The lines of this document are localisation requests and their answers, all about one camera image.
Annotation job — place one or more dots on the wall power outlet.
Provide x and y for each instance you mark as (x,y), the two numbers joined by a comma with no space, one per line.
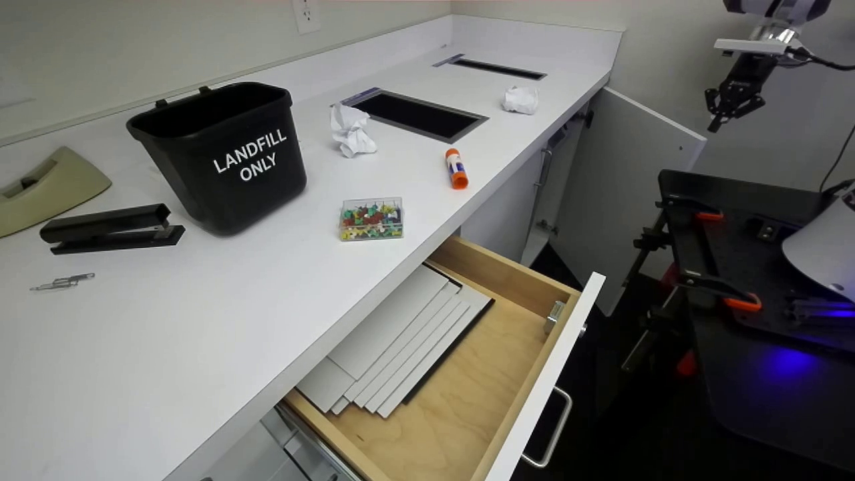
(309,19)

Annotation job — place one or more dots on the black stapler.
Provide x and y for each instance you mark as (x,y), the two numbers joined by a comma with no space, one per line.
(114,230)

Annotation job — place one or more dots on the black landfill bin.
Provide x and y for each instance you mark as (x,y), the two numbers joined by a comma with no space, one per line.
(227,153)

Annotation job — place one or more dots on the orange glue stick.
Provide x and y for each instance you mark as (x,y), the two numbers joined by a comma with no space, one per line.
(458,175)

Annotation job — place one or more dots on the crumpled white paper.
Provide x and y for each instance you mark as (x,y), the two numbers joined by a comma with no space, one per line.
(349,131)
(519,101)

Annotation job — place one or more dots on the open wooden drawer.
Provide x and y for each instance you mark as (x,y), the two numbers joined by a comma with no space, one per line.
(477,409)

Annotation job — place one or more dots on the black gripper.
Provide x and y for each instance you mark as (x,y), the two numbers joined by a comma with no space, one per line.
(740,90)

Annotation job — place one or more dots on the orange black clamp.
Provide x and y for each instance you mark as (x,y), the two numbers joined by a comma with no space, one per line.
(739,301)
(683,213)

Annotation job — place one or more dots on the grey folders in drawer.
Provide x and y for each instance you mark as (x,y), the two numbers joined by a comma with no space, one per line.
(397,347)

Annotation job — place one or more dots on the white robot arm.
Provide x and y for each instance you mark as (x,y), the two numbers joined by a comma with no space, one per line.
(771,45)

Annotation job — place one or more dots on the box of coloured pins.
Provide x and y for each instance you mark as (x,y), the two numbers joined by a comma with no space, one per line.
(372,221)

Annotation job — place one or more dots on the black optical breadboard table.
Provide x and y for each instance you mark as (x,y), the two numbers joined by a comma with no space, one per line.
(782,377)

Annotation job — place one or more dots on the open white cabinet door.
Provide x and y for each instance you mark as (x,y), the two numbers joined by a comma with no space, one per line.
(613,188)

